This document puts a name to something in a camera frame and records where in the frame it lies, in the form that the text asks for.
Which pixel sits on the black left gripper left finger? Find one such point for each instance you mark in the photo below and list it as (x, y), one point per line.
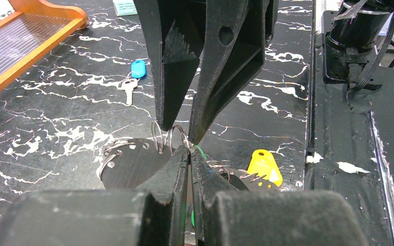
(152, 214)

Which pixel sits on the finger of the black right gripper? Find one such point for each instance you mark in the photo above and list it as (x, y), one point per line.
(236, 34)
(174, 33)

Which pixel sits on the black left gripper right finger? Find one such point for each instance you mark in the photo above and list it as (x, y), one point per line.
(225, 215)

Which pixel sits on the blue key tag with key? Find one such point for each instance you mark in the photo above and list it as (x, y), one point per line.
(138, 71)

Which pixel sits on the yellow key tag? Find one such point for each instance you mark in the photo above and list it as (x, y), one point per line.
(263, 163)

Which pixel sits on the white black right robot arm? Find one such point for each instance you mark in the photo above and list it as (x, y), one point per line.
(351, 39)

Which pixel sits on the white rectangular box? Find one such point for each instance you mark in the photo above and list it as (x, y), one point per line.
(124, 7)

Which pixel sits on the orange wooden shelf rack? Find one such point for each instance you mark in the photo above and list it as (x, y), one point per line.
(33, 30)

